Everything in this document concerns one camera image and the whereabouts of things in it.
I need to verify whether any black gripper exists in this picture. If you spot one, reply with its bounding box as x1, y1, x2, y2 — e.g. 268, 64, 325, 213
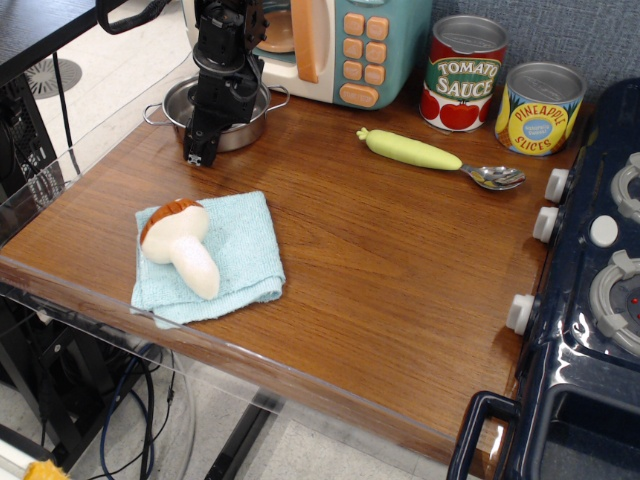
183, 62, 264, 166

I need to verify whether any metal pot with handles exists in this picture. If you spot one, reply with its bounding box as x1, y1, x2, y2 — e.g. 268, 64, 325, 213
143, 76, 291, 153

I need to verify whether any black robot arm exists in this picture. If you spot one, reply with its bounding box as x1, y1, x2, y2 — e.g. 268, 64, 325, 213
184, 1, 269, 167

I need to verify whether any light blue folded cloth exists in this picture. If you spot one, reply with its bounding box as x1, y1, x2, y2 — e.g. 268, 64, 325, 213
131, 191, 286, 329

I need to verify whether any plush toy mushroom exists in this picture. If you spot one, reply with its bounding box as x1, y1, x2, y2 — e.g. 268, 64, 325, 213
139, 199, 221, 300

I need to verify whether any toy microwave oven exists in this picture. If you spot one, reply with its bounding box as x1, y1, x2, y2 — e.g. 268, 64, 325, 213
181, 0, 434, 111

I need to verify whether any black desk at left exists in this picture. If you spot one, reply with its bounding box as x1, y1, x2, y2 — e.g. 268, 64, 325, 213
1, 0, 97, 85

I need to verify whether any tomato sauce can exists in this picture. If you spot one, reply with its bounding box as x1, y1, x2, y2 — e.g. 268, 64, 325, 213
420, 15, 508, 132

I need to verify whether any pineapple slices can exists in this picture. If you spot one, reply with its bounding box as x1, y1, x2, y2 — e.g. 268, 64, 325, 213
495, 62, 587, 157

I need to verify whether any dark blue toy stove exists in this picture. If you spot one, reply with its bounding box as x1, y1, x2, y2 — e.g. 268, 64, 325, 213
448, 78, 639, 479

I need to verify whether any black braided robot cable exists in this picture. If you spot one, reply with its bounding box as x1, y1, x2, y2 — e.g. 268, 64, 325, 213
95, 0, 176, 36

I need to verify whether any spoon with green handle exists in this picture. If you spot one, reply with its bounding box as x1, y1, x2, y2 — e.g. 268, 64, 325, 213
356, 127, 526, 191

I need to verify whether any blue cable under table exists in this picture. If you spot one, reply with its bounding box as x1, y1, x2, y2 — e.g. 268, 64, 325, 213
99, 344, 176, 480

